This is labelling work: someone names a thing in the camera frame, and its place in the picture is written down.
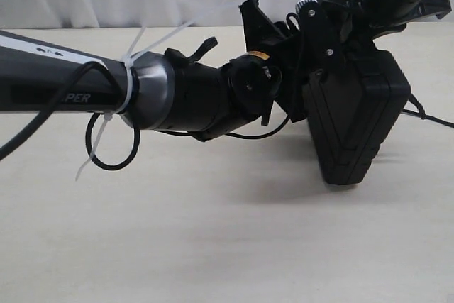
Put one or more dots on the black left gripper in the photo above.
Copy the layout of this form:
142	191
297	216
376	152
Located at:
306	42

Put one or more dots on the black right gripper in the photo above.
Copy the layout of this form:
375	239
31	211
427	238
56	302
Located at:
376	18

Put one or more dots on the black plastic case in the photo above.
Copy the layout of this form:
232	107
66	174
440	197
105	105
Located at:
351	114

